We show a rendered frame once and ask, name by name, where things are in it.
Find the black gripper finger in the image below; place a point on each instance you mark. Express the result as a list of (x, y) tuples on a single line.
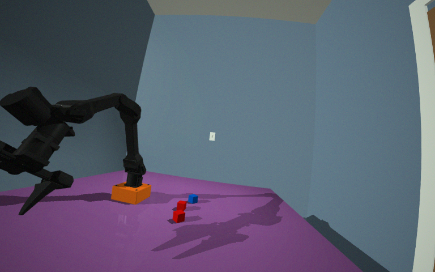
[(40, 191)]

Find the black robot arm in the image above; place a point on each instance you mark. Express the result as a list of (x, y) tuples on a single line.
[(31, 108)]

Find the blue cube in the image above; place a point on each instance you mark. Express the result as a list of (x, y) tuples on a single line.
[(193, 198)]

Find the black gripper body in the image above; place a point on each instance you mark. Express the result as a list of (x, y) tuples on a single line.
[(33, 154)]

